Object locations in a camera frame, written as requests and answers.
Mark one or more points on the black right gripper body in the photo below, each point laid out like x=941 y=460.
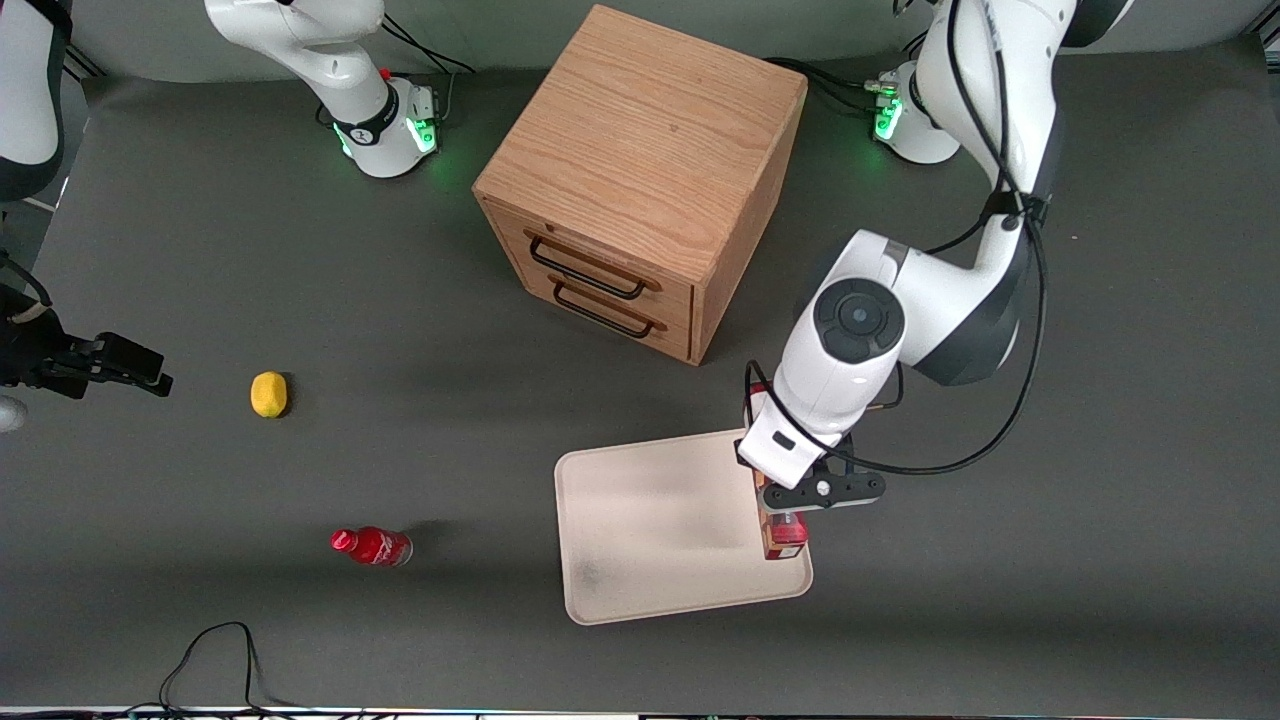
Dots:
x=32 y=362

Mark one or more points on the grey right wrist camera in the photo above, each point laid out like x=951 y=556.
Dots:
x=10 y=414

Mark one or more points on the narrow wooden drawer front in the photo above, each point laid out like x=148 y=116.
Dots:
x=675 y=338

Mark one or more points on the wide wooden drawer front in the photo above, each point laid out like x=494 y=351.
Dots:
x=672 y=300

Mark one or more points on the white rectangular tray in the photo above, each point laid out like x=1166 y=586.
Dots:
x=650 y=530

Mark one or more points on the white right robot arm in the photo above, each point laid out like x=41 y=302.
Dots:
x=370 y=110

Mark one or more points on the red soda bottle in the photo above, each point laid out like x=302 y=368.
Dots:
x=375 y=547

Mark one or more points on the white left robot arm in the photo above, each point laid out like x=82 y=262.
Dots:
x=960 y=300

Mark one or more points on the red cookie box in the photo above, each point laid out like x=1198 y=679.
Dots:
x=786 y=545

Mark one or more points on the yellow lemon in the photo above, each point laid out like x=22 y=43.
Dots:
x=268 y=394

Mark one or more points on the wooden drawer cabinet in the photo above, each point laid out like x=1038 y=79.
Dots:
x=640 y=150

